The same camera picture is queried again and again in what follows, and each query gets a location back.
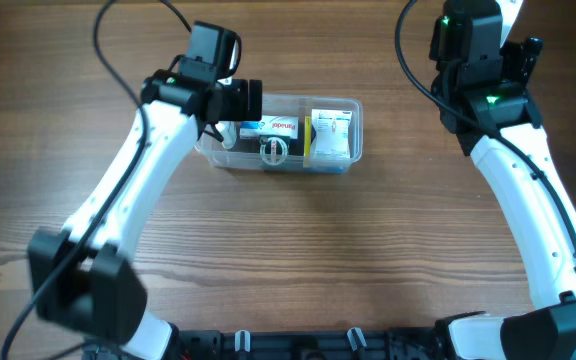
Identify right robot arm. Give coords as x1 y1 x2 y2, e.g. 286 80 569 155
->
430 1 576 359

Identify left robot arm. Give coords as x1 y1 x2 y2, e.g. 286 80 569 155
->
28 22 262 359

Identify clear plastic container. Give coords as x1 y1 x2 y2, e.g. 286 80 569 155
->
195 94 363 174

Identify white medicine box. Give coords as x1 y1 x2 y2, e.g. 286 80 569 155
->
311 109 352 158

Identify blue VapoDrops box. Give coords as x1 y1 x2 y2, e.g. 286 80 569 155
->
304 117 350 165

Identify green Zam-Buk box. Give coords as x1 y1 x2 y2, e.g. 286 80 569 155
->
259 136 290 167

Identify white Panadol box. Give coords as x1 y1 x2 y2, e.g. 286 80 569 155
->
239 115 299 139

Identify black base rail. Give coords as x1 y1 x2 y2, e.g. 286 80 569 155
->
81 327 449 360

